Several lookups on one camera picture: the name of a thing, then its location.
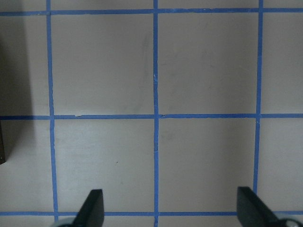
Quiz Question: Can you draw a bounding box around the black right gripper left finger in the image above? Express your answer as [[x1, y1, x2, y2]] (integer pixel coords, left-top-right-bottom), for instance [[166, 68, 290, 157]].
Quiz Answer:
[[72, 189, 105, 227]]

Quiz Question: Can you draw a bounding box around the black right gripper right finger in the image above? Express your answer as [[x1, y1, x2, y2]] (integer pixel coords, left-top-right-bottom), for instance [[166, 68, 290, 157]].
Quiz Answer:
[[236, 187, 280, 227]]

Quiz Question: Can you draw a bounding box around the dark wooden drawer cabinet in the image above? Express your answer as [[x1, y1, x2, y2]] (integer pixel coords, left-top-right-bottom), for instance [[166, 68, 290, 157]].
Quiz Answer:
[[0, 126, 6, 165]]

